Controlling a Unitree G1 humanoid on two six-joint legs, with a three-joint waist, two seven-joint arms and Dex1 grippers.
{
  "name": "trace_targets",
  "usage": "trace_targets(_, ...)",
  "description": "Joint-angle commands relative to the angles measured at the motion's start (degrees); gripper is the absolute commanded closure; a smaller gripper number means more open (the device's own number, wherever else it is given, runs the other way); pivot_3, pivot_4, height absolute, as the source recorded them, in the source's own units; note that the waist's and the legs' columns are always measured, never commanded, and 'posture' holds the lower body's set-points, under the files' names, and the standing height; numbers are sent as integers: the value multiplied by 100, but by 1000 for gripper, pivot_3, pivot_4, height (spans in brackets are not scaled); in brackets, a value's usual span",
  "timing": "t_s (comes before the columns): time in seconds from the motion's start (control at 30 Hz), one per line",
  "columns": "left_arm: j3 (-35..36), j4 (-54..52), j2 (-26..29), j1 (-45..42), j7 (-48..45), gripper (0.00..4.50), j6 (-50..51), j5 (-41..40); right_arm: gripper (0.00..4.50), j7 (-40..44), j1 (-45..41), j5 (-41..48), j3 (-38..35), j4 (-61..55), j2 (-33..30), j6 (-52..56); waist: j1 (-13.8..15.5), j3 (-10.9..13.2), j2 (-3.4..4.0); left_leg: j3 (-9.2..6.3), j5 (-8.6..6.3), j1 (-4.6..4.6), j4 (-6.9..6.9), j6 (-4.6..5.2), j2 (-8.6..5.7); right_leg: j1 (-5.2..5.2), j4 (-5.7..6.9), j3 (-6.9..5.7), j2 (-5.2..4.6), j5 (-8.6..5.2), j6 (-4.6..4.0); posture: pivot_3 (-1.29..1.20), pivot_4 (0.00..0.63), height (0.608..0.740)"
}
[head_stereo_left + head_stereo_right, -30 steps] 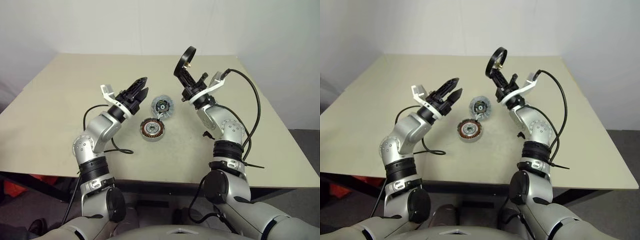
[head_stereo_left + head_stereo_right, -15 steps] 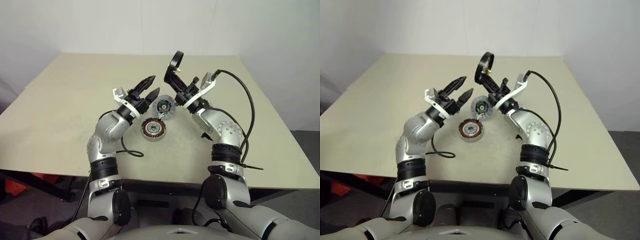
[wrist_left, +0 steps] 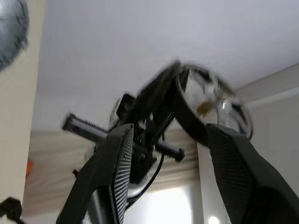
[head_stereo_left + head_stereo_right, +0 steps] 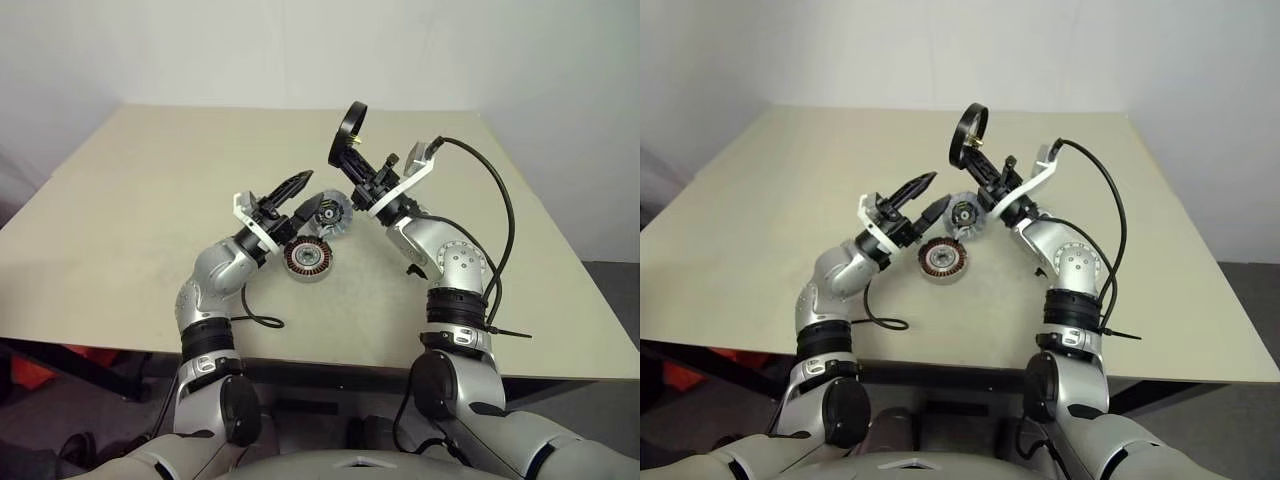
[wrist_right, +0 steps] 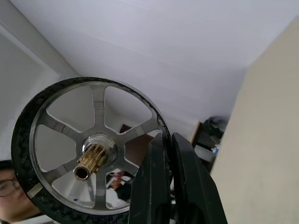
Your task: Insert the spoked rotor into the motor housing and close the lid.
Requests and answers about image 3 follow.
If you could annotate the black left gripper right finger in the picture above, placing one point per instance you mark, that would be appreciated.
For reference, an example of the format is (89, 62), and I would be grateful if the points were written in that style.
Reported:
(245, 177)

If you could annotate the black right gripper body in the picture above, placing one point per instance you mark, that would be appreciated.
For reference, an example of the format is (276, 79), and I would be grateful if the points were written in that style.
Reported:
(143, 140)

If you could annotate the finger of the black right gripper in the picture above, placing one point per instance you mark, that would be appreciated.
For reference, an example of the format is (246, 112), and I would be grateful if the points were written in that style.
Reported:
(156, 88)

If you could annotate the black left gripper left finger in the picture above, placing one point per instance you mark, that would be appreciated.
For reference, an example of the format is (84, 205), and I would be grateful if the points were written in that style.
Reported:
(104, 168)

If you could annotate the black spoked rotor brass hub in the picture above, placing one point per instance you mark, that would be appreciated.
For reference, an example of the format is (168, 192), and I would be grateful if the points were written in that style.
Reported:
(187, 109)

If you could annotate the grey round motor housing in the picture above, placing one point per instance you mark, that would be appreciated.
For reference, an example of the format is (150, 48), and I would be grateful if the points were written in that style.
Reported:
(10, 30)

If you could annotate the orange red box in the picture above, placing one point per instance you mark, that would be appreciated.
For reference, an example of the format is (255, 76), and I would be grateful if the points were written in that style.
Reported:
(30, 169)

